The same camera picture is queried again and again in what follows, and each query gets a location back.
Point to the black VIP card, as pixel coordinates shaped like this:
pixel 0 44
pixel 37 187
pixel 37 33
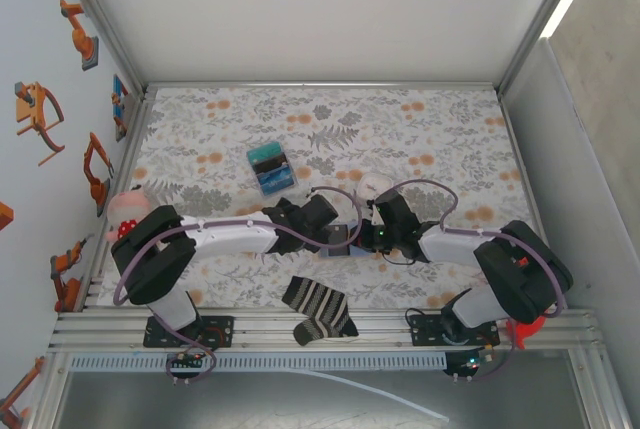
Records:
pixel 338 236

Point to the clear plastic card box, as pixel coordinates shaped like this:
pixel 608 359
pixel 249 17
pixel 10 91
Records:
pixel 257 176

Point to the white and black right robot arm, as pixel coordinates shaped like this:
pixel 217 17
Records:
pixel 450 246

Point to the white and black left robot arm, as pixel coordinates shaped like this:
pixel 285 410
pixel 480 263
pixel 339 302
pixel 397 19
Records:
pixel 230 239

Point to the blue VIP card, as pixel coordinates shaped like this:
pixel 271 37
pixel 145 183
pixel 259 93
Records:
pixel 277 181

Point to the teal card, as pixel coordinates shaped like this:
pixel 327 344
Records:
pixel 265 151

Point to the small clear round container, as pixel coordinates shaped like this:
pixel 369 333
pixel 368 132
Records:
pixel 372 181

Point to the black and beige striped sock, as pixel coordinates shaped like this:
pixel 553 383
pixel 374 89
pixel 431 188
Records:
pixel 320 306

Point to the floral table mat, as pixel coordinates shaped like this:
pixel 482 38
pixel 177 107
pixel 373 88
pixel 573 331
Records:
pixel 400 114

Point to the black controller board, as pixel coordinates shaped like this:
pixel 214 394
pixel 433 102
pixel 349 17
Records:
pixel 465 366
pixel 185 363

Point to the red toy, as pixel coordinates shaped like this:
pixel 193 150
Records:
pixel 530 329

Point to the pink plush toy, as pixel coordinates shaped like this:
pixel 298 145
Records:
pixel 125 201

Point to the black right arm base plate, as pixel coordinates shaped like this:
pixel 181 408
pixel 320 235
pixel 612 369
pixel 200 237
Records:
pixel 422 334

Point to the aluminium frame rail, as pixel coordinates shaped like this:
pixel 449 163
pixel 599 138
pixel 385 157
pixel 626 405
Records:
pixel 270 329
pixel 524 189
pixel 135 149
pixel 320 85

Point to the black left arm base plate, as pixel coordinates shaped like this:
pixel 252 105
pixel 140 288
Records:
pixel 227 321

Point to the blue and orange wall sticker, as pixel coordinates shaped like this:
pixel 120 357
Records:
pixel 119 99

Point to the aluminium frame post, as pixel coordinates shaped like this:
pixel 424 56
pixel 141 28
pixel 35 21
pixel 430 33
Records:
pixel 107 24
pixel 535 24

